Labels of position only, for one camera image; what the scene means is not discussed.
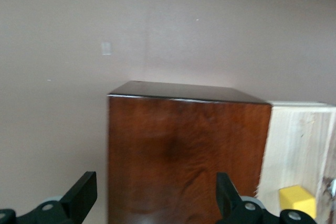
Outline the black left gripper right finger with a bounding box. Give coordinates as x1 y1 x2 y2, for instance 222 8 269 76
216 172 316 224

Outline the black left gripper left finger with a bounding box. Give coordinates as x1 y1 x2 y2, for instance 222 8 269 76
0 170 98 224

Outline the yellow block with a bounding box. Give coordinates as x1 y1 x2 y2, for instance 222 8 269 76
278 185 317 220

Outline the light wood drawer white handle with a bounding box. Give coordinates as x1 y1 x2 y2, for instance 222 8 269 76
255 100 336 224

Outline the dark brown wooden cabinet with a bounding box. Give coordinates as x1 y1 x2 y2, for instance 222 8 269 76
107 80 273 224

